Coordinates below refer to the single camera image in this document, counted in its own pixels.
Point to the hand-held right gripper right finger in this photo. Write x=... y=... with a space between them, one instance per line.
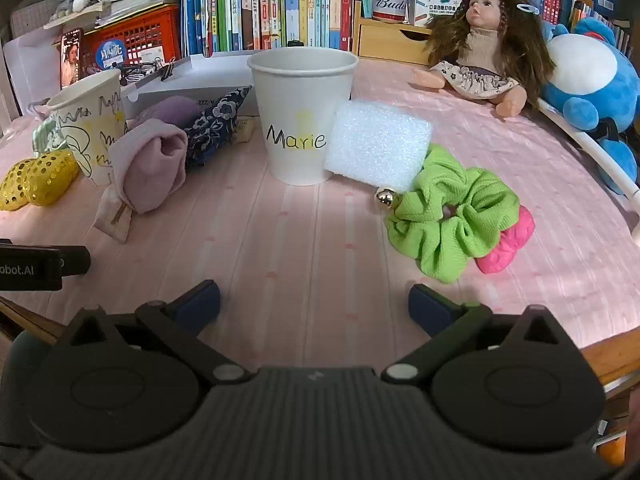
x=429 y=307

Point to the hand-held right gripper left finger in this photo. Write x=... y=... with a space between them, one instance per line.
x=197 y=306

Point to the yellow sequined plush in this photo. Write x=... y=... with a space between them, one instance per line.
x=40 y=180

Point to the beige sachet bag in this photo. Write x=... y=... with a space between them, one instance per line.
x=112 y=217

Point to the pink foam toy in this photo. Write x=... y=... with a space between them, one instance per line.
x=510 y=240

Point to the green checked scrunchie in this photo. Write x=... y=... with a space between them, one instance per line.
x=46 y=135

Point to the pale pink sock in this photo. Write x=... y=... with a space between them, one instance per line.
x=150 y=170

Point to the doodled paper cup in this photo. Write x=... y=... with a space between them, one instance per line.
x=90 y=110

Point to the white foam block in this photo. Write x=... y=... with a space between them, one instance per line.
x=375 y=145

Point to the navy floral pouch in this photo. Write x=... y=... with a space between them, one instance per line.
x=215 y=125

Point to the small beige tag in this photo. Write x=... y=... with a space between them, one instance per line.
x=245 y=129

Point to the purple soft cloth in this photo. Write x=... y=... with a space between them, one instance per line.
x=170 y=110

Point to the white cardboard box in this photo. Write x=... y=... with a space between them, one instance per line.
x=200 y=77

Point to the white paper cup black lettering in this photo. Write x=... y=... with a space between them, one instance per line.
x=300 y=100

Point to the small gold bell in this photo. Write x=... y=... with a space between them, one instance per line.
x=386 y=199

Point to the pink striped tablecloth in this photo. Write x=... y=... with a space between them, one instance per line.
x=300 y=240

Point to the white plastic sheet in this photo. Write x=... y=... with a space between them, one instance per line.
x=30 y=70

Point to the portrait printed tin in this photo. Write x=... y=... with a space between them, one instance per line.
x=71 y=57

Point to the black slatted glasses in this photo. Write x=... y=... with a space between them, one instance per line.
x=140 y=72

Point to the white plastic tube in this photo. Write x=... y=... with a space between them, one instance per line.
x=590 y=142

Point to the black binder clip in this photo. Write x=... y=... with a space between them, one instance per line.
x=169 y=67

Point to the red plastic crate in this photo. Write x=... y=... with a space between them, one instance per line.
x=145 y=35

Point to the brown haired doll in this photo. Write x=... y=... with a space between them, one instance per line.
x=480 y=45

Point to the wooden drawer box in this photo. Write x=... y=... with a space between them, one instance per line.
x=385 y=42

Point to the blue and white plush toy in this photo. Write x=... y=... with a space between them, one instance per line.
x=585 y=75

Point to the white printed label box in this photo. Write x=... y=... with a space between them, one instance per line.
x=435 y=2

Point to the row of colourful books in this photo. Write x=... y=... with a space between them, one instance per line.
x=260 y=5

